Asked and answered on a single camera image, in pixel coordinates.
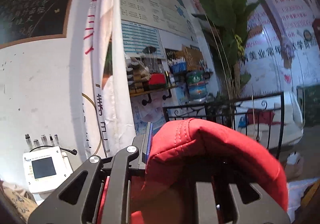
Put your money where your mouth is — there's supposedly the red puffer jacket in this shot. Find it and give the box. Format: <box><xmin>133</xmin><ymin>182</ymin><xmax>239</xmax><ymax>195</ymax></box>
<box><xmin>97</xmin><ymin>117</ymin><xmax>290</xmax><ymax>224</ymax></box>

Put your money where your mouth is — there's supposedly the blue plaid bed sheet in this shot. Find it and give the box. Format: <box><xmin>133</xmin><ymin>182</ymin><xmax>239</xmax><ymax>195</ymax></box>
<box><xmin>287</xmin><ymin>178</ymin><xmax>319</xmax><ymax>223</ymax></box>

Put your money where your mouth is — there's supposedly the white device with screen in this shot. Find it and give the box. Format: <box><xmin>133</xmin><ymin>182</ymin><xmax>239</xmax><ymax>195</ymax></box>
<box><xmin>22</xmin><ymin>146</ymin><xmax>73</xmax><ymax>194</ymax></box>

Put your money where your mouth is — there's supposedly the floral beige fabric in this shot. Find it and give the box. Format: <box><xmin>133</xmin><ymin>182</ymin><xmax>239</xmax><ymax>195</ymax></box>
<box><xmin>1</xmin><ymin>181</ymin><xmax>38</xmax><ymax>223</ymax></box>

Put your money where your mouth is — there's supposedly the white curtain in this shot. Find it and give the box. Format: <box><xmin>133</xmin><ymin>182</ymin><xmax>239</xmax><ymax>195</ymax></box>
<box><xmin>82</xmin><ymin>0</ymin><xmax>136</xmax><ymax>158</ymax></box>

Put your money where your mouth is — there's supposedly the white sofa bed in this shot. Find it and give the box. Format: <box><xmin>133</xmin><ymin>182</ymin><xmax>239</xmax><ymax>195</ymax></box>
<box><xmin>235</xmin><ymin>92</ymin><xmax>304</xmax><ymax>149</ymax></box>

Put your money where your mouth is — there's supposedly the black iron railing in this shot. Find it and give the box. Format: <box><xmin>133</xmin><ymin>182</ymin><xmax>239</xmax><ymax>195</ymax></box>
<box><xmin>163</xmin><ymin>92</ymin><xmax>285</xmax><ymax>159</ymax></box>

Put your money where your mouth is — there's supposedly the dark red cushion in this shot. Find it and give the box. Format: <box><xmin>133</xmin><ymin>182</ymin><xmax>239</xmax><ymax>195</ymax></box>
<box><xmin>247</xmin><ymin>109</ymin><xmax>274</xmax><ymax>125</ymax></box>

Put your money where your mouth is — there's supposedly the water jug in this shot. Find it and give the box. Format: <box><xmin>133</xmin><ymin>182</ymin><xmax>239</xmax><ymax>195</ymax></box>
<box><xmin>186</xmin><ymin>70</ymin><xmax>207</xmax><ymax>100</ymax></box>

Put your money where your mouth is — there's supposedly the red box on shelf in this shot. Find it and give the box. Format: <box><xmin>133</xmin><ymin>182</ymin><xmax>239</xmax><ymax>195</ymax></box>
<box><xmin>149</xmin><ymin>73</ymin><xmax>166</xmax><ymax>85</ymax></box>

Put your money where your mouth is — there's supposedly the green potted plant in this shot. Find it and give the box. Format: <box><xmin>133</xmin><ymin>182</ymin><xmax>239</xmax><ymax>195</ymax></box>
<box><xmin>192</xmin><ymin>0</ymin><xmax>262</xmax><ymax>99</ymax></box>

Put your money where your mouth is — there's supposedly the black chalkboard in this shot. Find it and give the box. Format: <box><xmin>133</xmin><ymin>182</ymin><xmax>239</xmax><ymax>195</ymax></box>
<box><xmin>1</xmin><ymin>0</ymin><xmax>72</xmax><ymax>48</ymax></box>

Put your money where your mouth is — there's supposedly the blue white wall poster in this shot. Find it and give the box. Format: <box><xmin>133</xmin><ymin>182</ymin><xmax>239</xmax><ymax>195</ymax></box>
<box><xmin>131</xmin><ymin>92</ymin><xmax>166</xmax><ymax>135</ymax></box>

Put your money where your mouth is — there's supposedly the wooden wall shelf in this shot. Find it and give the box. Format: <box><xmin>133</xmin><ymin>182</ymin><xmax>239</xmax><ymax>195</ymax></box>
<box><xmin>130</xmin><ymin>85</ymin><xmax>177</xmax><ymax>106</ymax></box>

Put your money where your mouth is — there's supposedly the price list wall board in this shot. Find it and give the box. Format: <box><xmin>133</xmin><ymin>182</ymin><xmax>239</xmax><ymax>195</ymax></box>
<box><xmin>118</xmin><ymin>0</ymin><xmax>198</xmax><ymax>42</ymax></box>

